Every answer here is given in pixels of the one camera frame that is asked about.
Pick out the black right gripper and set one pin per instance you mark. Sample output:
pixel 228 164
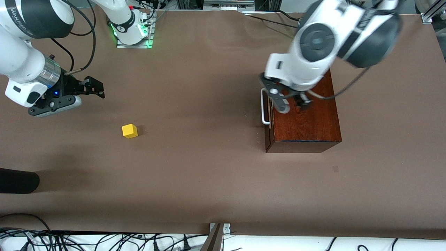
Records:
pixel 68 85

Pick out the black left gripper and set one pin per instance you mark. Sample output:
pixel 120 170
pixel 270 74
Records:
pixel 302 98

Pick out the yellow block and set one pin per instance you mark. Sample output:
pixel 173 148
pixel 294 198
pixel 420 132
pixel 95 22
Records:
pixel 129 131

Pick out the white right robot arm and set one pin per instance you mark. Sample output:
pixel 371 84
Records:
pixel 21 62

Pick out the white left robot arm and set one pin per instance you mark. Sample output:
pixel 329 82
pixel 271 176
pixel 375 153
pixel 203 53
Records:
pixel 317 42

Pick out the dark wooden cabinet box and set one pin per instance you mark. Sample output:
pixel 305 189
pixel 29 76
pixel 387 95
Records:
pixel 306 129

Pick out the brown table cover sheet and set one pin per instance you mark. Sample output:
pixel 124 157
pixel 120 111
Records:
pixel 174 157

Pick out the black rounded object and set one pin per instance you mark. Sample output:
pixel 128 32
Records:
pixel 17 181

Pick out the white lower board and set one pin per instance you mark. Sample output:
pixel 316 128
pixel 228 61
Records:
pixel 278 244

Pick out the grey metal beam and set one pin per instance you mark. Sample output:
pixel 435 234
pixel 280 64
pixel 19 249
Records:
pixel 213 242

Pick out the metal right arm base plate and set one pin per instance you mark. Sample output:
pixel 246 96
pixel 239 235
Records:
pixel 134 46

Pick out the silver corner bracket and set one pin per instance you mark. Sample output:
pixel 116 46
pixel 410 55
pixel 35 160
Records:
pixel 227 228

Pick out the aluminium frame profile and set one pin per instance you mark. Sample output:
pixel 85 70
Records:
pixel 430 14

